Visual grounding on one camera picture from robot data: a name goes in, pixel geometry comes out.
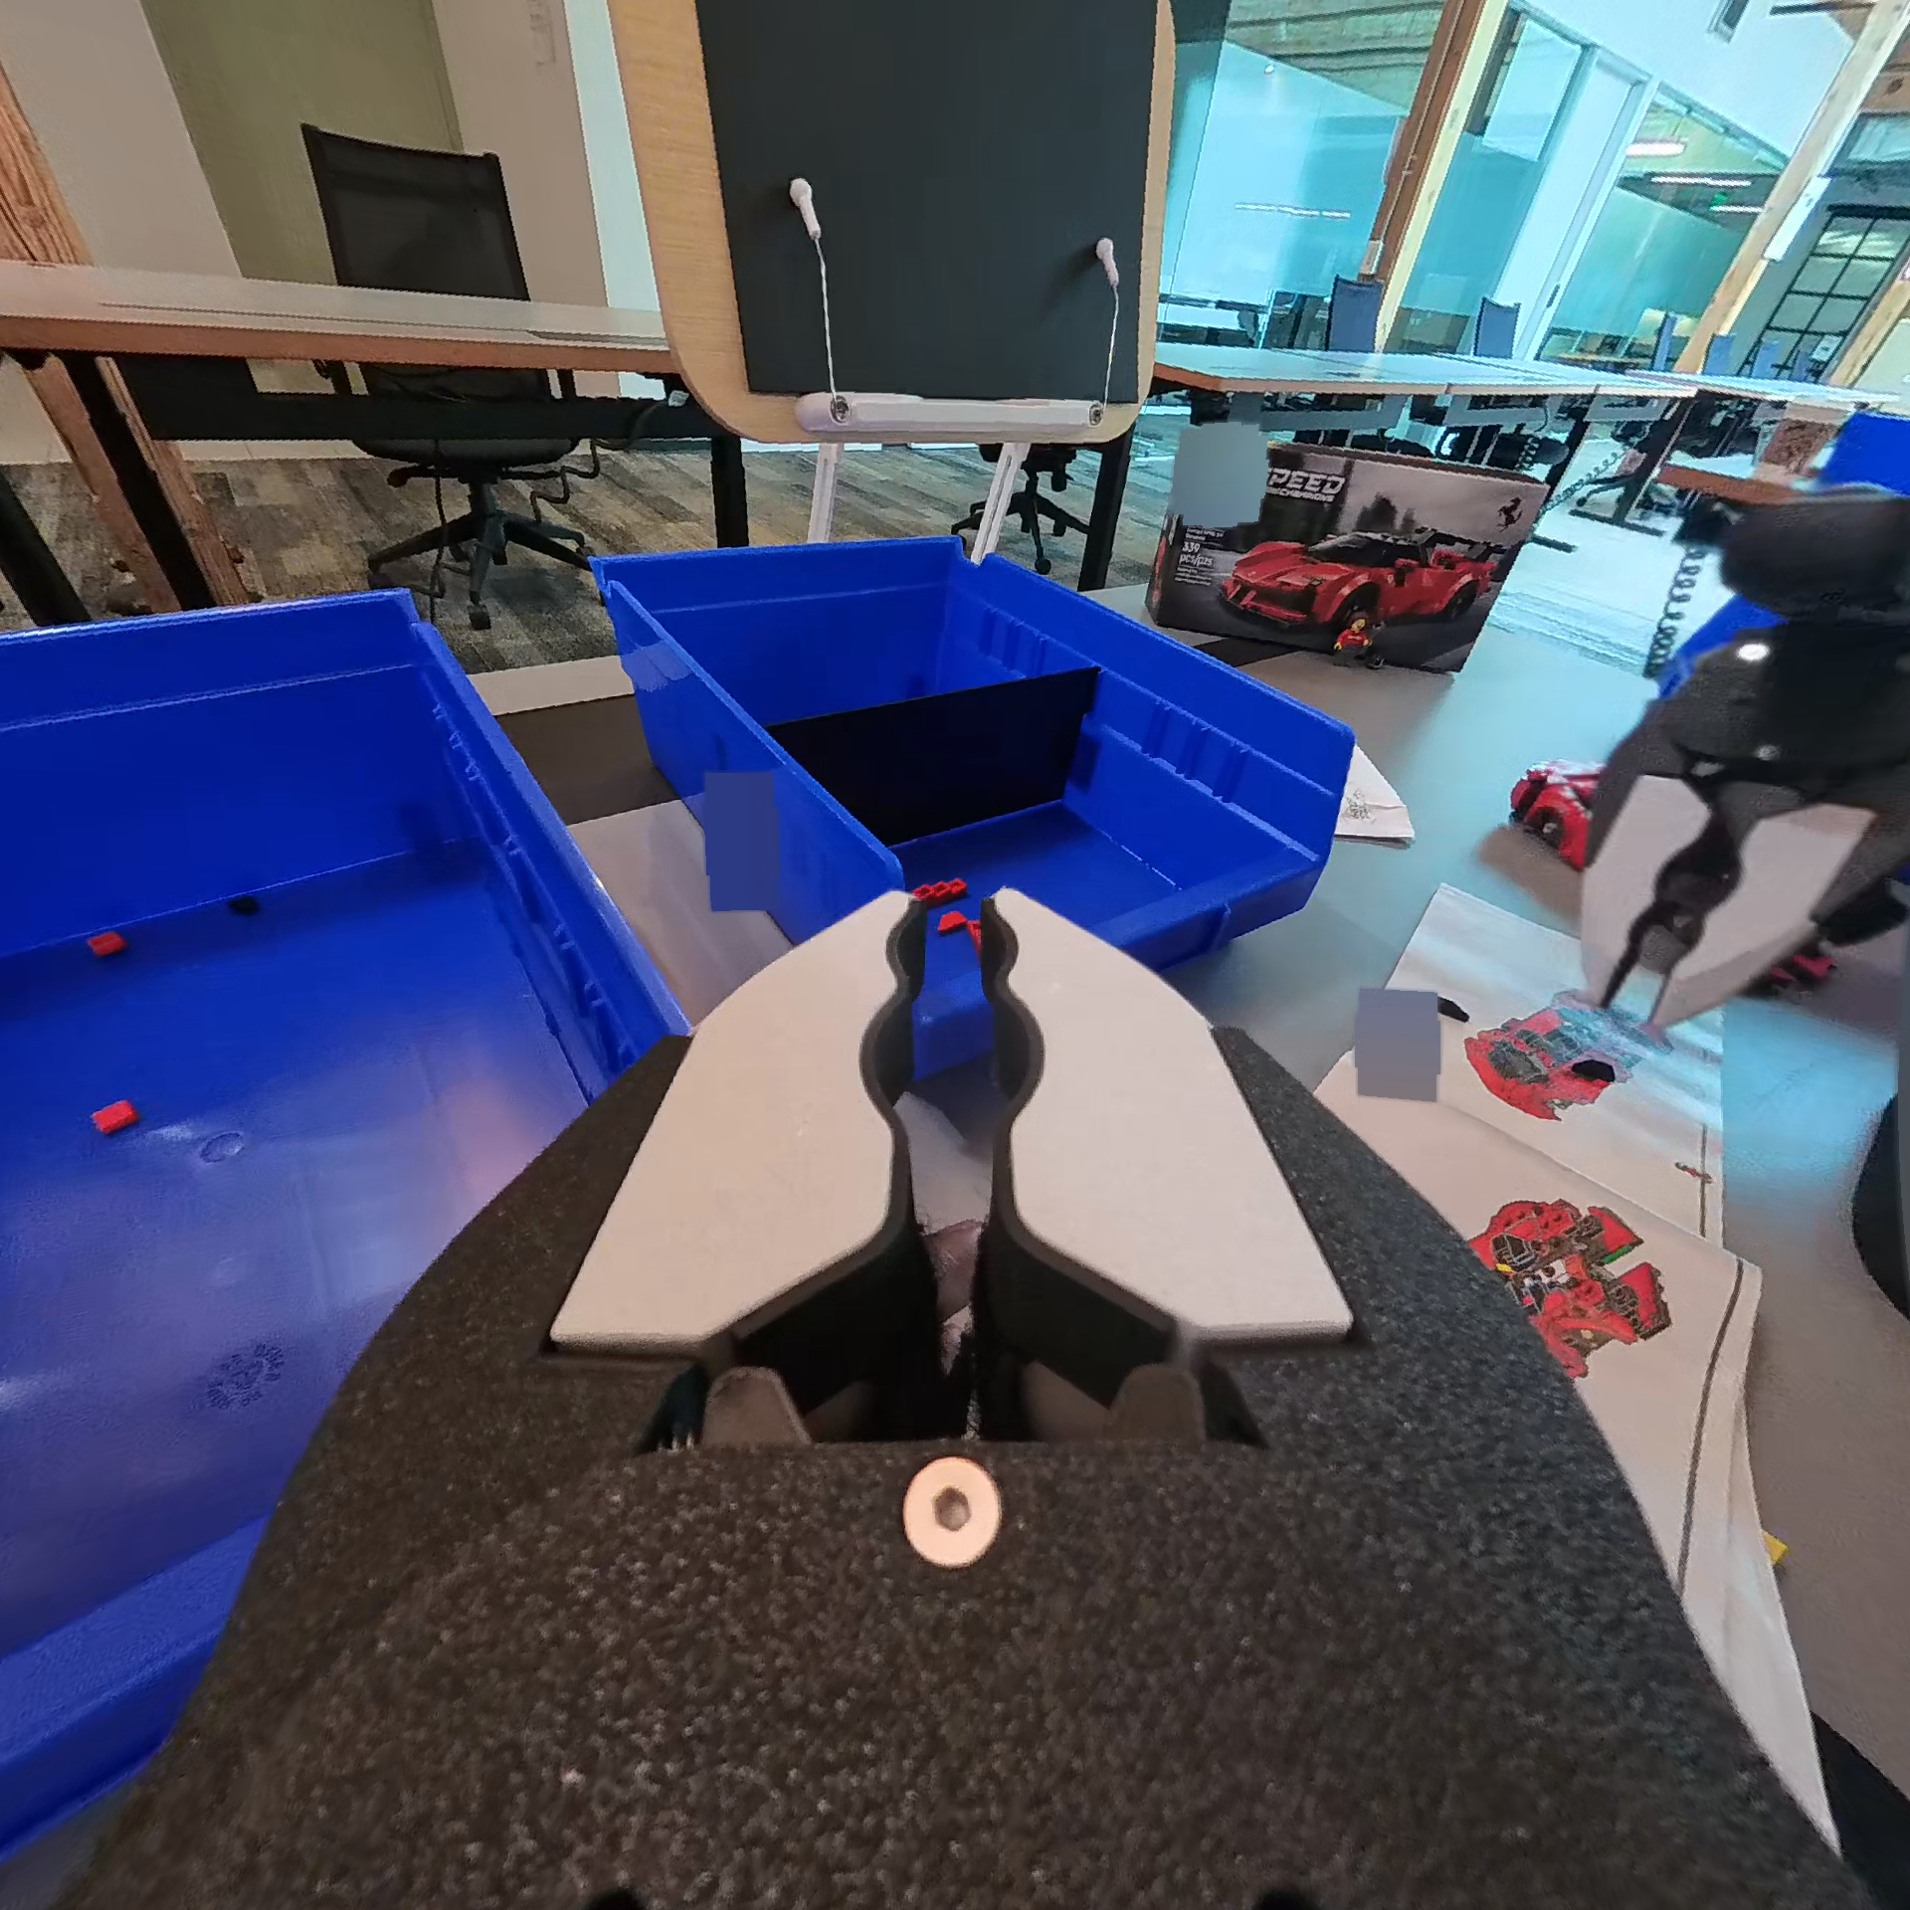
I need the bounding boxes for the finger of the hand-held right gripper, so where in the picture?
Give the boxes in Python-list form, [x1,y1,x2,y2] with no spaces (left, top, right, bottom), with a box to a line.
[1643,790,1871,1037]
[1578,763,1734,1009]

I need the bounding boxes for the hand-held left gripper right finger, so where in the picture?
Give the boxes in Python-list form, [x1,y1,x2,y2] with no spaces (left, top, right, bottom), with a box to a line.
[978,890,1357,1363]

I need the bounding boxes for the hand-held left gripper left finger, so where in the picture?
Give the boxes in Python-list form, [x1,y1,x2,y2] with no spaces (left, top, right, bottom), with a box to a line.
[547,890,961,1368]

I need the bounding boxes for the blue plastic bin with divider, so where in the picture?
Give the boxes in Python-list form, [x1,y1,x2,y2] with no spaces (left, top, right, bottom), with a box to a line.
[590,533,1357,1084]

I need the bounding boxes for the red toy brick car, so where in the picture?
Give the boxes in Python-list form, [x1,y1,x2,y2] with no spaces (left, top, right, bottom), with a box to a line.
[1511,755,1610,869]

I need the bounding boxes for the white folded leaflet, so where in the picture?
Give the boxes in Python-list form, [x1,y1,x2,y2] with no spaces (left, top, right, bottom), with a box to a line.
[1332,741,1417,848]

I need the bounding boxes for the black round object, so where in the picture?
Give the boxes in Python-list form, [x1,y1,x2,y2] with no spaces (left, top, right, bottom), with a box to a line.
[1850,1096,1910,1321]

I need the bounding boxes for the black bin divider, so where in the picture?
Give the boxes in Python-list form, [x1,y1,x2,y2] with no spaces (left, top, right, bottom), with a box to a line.
[764,666,1101,848]

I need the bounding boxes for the toy car set box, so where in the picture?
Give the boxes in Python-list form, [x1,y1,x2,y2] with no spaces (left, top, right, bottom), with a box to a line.
[1146,432,1554,677]

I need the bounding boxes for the large blue plastic bin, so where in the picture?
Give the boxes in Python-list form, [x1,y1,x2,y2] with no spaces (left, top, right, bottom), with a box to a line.
[0,589,694,1851]

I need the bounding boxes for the row of background desks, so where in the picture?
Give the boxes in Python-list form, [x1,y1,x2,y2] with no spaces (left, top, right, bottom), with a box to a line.
[1158,340,1898,466]

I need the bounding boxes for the toy car instruction booklet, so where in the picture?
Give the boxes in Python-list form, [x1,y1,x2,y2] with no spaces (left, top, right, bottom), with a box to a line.
[1313,886,1841,1851]

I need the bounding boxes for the black office chair base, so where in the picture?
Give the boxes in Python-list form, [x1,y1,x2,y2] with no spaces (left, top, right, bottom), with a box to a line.
[951,442,1095,578]

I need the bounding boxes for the wooden office desk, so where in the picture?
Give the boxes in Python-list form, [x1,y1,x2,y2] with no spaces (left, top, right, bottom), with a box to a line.
[0,258,748,605]

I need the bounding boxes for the wood framed black board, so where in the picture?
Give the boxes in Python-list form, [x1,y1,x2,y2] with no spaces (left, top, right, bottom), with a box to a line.
[611,0,1179,447]

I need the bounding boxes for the black mesh office chair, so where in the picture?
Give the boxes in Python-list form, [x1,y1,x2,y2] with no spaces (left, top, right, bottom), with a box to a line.
[299,126,601,629]

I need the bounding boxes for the black coiled cable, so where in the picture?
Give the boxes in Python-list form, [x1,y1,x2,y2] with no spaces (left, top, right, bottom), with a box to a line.
[1646,540,1707,677]

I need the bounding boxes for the white board tray with cords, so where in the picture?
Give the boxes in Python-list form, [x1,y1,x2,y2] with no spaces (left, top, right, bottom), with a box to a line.
[785,175,1125,442]

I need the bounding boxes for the rough wooden post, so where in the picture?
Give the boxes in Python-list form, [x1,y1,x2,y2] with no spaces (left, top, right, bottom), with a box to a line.
[0,69,246,618]

